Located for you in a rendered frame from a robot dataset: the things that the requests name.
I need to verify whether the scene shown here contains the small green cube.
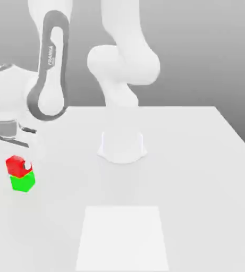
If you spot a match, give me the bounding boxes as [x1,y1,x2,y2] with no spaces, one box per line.
[10,171,36,193]

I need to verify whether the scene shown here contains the small red cube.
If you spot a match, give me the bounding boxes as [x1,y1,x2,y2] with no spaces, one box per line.
[5,155,33,179]

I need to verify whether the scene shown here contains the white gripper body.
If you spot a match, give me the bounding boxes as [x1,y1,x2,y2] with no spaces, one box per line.
[0,133,39,164]

